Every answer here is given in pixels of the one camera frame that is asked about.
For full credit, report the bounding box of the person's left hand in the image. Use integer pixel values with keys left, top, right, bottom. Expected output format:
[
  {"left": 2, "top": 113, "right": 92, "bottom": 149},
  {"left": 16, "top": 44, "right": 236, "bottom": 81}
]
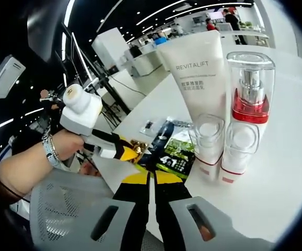
[{"left": 53, "top": 129, "right": 86, "bottom": 162}]

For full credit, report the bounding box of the black stand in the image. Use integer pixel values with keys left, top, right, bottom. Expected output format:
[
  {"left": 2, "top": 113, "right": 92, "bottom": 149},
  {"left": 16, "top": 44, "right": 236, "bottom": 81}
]
[{"left": 61, "top": 22, "right": 131, "bottom": 116}]

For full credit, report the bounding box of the silver bead bracelet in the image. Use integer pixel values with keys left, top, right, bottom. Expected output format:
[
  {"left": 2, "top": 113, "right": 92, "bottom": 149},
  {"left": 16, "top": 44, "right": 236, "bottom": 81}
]
[{"left": 47, "top": 133, "right": 62, "bottom": 162}]

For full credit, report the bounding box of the white skincare tube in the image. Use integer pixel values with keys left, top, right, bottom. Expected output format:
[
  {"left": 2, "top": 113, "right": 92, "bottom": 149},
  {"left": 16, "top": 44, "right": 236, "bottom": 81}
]
[{"left": 157, "top": 29, "right": 232, "bottom": 127}]

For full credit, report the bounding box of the light blue wristband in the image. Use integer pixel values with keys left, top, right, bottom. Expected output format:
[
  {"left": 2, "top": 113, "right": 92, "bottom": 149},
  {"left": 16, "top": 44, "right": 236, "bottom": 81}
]
[{"left": 41, "top": 140, "right": 61, "bottom": 168}]

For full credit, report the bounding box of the small clear cap skincare bottle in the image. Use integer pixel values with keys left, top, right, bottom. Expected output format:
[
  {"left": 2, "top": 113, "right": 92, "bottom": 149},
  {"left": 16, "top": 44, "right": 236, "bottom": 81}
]
[
  {"left": 218, "top": 122, "right": 261, "bottom": 186},
  {"left": 189, "top": 112, "right": 227, "bottom": 183}
]

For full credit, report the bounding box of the green black skincare sachet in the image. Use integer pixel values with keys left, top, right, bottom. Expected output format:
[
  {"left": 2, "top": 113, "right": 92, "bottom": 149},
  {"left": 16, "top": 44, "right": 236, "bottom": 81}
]
[{"left": 155, "top": 130, "right": 196, "bottom": 180}]

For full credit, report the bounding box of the dark blue white skincare sachet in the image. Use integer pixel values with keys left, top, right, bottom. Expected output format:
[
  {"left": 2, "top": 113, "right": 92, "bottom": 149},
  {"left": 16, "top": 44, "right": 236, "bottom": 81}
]
[{"left": 137, "top": 116, "right": 194, "bottom": 171}]

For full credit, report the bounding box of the white office desk row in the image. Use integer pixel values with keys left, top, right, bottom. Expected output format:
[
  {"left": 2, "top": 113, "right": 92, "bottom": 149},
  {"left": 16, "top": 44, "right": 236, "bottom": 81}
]
[{"left": 124, "top": 25, "right": 270, "bottom": 78}]

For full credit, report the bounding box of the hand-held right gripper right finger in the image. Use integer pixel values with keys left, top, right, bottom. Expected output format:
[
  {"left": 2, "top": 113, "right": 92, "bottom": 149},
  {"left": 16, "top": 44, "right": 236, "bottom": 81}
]
[{"left": 154, "top": 170, "right": 272, "bottom": 251}]

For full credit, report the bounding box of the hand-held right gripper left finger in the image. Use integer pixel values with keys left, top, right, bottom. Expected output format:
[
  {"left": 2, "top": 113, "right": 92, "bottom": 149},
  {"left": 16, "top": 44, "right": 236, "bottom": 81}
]
[{"left": 87, "top": 170, "right": 152, "bottom": 251}]

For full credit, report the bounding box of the small clear skincare sachet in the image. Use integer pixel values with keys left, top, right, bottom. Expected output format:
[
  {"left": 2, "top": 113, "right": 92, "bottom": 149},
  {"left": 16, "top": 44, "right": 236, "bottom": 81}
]
[{"left": 140, "top": 118, "right": 165, "bottom": 137}]

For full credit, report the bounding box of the gold skincare sachet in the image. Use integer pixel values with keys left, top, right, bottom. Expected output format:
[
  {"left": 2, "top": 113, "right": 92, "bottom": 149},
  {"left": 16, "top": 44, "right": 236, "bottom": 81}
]
[{"left": 129, "top": 139, "right": 149, "bottom": 154}]

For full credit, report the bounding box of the large red collar skincare bottle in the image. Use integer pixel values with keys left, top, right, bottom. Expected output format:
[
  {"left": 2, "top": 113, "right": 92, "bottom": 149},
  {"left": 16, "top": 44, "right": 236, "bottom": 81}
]
[{"left": 226, "top": 51, "right": 276, "bottom": 132}]

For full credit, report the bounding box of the white ceiling unit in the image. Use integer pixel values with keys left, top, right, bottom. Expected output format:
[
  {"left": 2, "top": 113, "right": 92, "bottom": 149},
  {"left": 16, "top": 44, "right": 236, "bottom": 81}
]
[{"left": 0, "top": 54, "right": 27, "bottom": 100}]

